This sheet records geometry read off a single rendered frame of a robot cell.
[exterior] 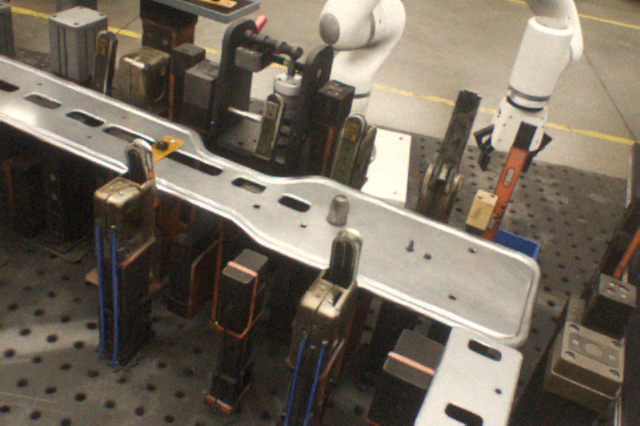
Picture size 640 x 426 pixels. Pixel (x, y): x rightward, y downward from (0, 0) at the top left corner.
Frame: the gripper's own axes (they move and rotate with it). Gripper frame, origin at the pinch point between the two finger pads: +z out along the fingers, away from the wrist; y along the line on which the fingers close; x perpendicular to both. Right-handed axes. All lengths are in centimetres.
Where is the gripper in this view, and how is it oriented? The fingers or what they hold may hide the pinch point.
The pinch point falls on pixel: (503, 164)
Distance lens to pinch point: 140.1
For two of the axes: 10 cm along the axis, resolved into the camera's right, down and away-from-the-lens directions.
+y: 9.8, 0.2, 1.7
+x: -1.3, -5.9, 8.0
